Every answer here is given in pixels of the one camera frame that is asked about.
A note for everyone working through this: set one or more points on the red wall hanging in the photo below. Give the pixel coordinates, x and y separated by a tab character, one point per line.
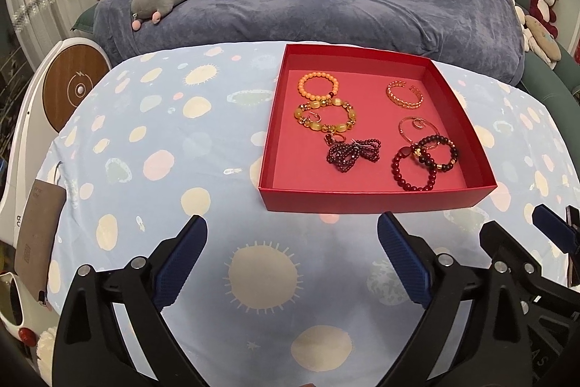
577	47

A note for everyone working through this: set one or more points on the gold bangle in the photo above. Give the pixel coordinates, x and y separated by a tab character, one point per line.
400	127

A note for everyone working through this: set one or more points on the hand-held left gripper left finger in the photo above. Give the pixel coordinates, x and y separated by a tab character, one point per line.
181	260

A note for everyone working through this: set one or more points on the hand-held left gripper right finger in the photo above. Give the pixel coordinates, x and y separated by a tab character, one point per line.
403	260

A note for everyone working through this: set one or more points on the white fluffy cushion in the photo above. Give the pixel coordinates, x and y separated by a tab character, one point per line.
45	346

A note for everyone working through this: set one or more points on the white round wooden-top side table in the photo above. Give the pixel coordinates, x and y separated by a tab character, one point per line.
77	87

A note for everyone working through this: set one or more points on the light blue spotted bed sheet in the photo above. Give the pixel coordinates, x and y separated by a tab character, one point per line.
181	165

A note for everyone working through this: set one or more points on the brown cardboard tag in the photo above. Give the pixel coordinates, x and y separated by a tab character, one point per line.
38	233

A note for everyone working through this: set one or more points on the white device with red button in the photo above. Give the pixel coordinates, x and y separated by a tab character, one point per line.
11	310

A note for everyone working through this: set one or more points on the red monkey plush toy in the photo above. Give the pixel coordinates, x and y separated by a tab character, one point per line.
541	1

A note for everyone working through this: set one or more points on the beige plush toy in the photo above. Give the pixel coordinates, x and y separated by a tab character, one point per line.
543	38

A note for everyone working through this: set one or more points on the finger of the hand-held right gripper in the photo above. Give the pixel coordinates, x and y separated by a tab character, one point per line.
550	224
503	244

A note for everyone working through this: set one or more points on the gold hoop earring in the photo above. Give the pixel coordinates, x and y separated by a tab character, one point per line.
417	123
312	114

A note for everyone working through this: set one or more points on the red cardboard box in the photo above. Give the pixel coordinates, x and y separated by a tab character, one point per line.
362	199

